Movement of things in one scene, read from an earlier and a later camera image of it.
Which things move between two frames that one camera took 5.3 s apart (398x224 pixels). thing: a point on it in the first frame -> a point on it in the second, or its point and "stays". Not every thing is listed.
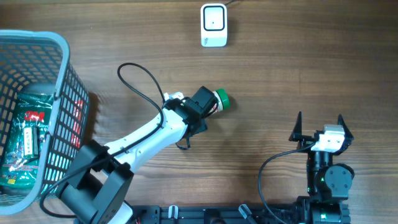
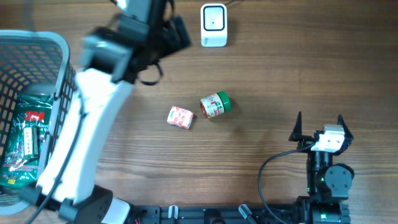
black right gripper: (296, 134) stays
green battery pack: (31, 142) stays
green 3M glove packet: (26, 140) stays
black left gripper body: (206, 126) -> (173, 40)
